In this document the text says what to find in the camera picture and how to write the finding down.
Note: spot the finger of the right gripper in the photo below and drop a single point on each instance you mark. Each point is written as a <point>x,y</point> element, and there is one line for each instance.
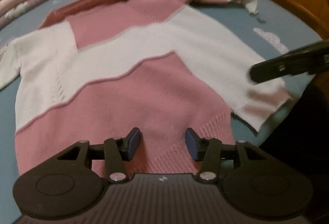
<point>310,59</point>

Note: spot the pink and white knit sweater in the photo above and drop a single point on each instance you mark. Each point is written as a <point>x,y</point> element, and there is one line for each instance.
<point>98,68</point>

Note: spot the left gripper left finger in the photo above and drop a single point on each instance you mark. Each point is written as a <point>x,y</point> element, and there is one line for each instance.
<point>74,179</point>

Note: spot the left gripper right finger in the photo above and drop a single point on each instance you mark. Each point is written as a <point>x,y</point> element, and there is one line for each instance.
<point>250,179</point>

